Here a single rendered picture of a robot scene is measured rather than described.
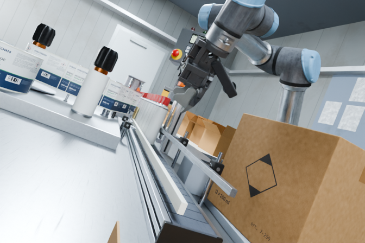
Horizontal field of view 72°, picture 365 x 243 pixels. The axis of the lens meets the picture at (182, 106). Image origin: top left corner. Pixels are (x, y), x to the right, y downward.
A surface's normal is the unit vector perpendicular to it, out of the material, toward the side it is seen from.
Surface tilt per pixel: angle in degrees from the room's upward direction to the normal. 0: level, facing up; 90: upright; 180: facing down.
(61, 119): 90
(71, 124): 90
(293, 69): 122
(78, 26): 90
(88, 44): 90
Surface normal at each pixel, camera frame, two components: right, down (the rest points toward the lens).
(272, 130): -0.84, -0.39
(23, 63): 0.77, 0.32
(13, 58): 0.60, 0.23
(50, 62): 0.17, 0.04
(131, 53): 0.36, 0.11
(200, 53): 0.04, 0.52
